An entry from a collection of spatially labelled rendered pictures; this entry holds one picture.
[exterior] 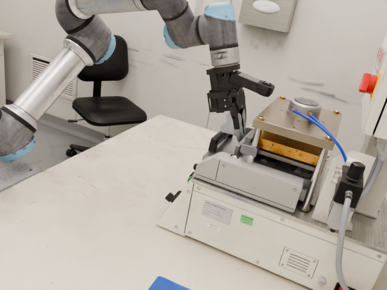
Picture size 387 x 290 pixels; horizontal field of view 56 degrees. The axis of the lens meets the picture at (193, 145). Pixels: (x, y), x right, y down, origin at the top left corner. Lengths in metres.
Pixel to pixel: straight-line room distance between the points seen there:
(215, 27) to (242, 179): 0.38
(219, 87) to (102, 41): 0.45
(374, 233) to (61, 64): 0.97
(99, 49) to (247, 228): 0.73
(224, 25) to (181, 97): 1.82
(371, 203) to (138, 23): 2.23
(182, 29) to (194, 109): 1.77
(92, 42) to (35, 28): 2.26
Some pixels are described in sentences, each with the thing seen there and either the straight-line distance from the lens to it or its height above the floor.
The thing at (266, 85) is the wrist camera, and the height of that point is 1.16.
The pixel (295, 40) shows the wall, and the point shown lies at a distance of 2.43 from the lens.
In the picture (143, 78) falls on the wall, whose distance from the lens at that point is 2.85.
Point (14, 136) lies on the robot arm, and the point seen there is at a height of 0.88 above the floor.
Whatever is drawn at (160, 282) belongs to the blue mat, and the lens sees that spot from 0.86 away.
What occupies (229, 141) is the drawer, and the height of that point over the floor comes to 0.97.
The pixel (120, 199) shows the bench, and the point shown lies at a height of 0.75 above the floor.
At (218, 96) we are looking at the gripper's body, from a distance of 0.95.
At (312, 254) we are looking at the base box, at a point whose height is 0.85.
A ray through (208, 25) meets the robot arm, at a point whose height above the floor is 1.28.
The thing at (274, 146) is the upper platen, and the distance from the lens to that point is 0.87.
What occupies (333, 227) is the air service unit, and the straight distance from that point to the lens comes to 0.75.
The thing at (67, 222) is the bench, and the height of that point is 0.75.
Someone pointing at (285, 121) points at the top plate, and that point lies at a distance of 0.86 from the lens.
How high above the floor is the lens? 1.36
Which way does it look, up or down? 23 degrees down
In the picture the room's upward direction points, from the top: 10 degrees clockwise
